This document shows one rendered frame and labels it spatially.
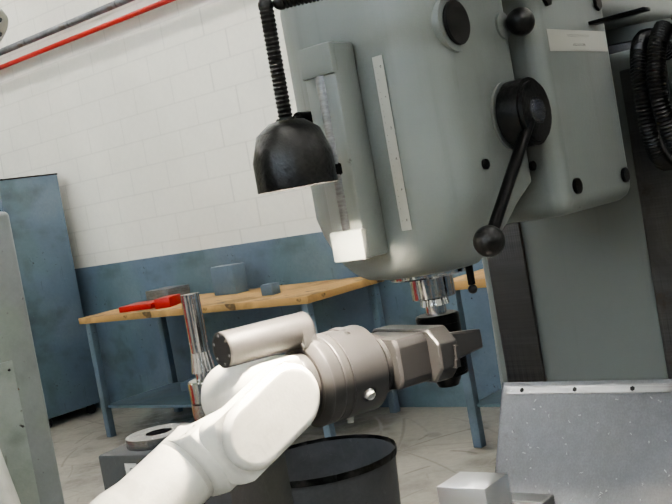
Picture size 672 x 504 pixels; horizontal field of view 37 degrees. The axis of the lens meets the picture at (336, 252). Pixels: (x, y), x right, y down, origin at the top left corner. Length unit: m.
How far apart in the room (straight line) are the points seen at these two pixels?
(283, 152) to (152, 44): 6.86
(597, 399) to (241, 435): 0.66
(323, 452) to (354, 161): 2.46
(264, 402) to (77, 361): 7.60
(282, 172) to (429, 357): 0.27
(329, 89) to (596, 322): 0.60
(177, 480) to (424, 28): 0.47
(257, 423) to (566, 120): 0.48
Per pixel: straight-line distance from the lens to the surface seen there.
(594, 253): 1.39
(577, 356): 1.43
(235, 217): 7.19
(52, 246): 8.40
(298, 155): 0.85
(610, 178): 1.20
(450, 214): 0.97
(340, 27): 1.00
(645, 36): 1.20
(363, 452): 3.32
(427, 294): 1.05
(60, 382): 8.37
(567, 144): 1.12
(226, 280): 6.88
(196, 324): 1.29
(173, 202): 7.65
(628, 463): 1.38
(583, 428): 1.42
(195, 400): 1.29
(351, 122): 0.97
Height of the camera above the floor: 1.40
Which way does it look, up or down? 3 degrees down
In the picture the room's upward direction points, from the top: 10 degrees counter-clockwise
